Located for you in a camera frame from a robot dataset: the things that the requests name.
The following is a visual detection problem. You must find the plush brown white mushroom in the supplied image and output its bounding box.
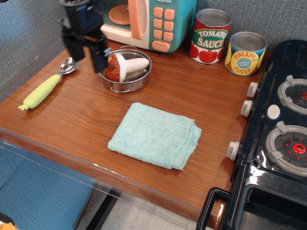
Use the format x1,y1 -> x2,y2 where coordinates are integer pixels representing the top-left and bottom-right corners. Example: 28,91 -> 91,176
104,53 -> 150,83

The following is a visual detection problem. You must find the orange plush toy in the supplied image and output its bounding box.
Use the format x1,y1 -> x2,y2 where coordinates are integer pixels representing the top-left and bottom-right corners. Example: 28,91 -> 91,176
0,222 -> 19,230

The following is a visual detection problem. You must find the silver metal pot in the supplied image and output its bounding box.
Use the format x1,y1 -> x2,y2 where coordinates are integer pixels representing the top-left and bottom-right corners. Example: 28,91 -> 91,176
99,46 -> 152,93

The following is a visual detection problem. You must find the yellow handled metal spoon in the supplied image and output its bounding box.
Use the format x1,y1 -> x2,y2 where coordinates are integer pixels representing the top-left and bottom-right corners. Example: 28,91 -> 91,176
18,57 -> 78,111

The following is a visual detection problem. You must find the black toy stove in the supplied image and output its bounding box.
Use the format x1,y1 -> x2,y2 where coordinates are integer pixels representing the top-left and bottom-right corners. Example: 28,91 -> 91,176
197,40 -> 307,230

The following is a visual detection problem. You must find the tomato sauce can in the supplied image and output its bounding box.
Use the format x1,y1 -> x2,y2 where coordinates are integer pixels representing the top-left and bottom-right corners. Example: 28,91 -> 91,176
189,8 -> 232,64

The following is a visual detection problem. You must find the teal toy microwave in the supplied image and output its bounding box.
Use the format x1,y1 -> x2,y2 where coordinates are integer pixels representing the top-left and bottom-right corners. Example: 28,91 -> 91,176
100,0 -> 197,53

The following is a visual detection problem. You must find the pineapple slices can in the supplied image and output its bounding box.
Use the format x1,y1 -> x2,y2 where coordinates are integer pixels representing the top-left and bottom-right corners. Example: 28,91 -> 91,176
224,31 -> 268,76

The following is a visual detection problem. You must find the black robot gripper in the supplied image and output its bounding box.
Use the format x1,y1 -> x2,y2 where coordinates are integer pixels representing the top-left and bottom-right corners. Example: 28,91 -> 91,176
59,0 -> 111,73

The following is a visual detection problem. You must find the light blue folded cloth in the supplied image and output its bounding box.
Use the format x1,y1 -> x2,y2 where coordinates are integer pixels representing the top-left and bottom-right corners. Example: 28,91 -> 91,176
107,103 -> 202,170

